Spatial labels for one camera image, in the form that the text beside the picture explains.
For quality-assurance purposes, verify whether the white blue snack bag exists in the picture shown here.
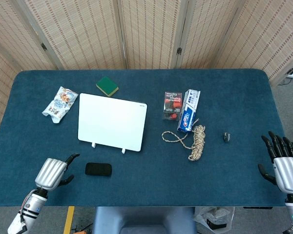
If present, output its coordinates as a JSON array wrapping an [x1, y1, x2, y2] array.
[[42, 86, 79, 124]]

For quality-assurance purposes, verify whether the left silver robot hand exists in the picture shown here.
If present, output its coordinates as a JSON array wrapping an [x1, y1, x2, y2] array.
[[34, 153, 81, 191]]

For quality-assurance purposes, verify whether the blue table cloth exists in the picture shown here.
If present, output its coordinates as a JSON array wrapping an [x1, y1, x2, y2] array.
[[0, 69, 286, 208]]

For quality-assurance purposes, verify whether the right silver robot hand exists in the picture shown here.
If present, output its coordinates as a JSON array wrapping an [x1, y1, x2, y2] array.
[[257, 131, 293, 195]]

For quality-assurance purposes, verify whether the bamboo folding screen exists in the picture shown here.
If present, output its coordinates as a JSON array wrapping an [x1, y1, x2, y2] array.
[[0, 0, 293, 125]]

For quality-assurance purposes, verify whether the green yellow sponge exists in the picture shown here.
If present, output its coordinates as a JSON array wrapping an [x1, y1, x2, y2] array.
[[96, 76, 119, 97]]

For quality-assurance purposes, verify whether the beige braided rope bundle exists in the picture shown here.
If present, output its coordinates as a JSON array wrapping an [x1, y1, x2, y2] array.
[[161, 118, 207, 161]]

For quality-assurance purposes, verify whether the white board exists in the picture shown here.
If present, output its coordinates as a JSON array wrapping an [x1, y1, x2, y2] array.
[[77, 93, 148, 155]]

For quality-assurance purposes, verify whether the red black product box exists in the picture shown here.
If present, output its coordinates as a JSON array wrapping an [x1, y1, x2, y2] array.
[[162, 91, 185, 121]]

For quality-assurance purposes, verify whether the blue grey chair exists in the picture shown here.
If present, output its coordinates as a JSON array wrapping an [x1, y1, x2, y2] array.
[[91, 206, 197, 234]]

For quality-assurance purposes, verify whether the clear plastic bag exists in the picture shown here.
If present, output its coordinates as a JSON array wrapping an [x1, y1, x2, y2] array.
[[193, 206, 235, 231]]

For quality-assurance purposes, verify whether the blue white toothpaste box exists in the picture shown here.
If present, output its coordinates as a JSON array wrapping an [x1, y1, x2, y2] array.
[[177, 89, 201, 133]]

